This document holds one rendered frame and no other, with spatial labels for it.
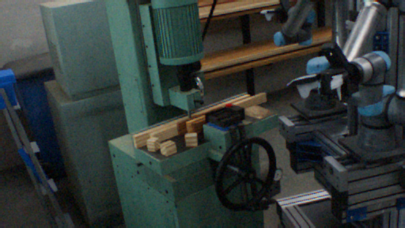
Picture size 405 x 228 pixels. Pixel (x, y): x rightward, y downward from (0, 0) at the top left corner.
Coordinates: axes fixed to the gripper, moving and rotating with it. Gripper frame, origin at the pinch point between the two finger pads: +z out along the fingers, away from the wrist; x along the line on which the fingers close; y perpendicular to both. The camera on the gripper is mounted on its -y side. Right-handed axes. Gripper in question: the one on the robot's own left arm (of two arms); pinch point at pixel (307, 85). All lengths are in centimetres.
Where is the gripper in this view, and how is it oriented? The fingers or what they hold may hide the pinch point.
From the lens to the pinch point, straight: 121.2
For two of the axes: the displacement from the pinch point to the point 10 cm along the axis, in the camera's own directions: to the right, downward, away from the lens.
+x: -5.8, -0.9, 8.1
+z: -7.9, 3.1, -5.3
